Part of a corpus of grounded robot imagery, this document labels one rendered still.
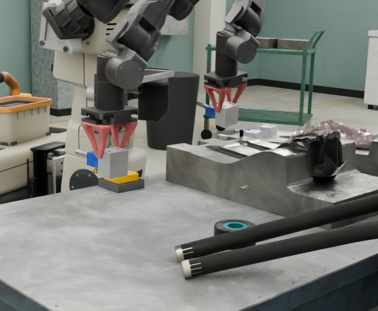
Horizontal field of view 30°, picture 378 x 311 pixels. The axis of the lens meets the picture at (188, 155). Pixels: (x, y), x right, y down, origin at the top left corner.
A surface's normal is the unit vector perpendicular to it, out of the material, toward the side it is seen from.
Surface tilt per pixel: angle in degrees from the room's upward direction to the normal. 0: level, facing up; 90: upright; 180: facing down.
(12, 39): 90
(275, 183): 90
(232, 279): 0
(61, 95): 90
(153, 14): 80
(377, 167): 90
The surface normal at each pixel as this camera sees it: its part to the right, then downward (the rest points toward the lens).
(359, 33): -0.68, 0.14
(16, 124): 0.92, 0.15
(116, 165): 0.74, 0.21
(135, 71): 0.45, 0.24
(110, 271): 0.03, -0.98
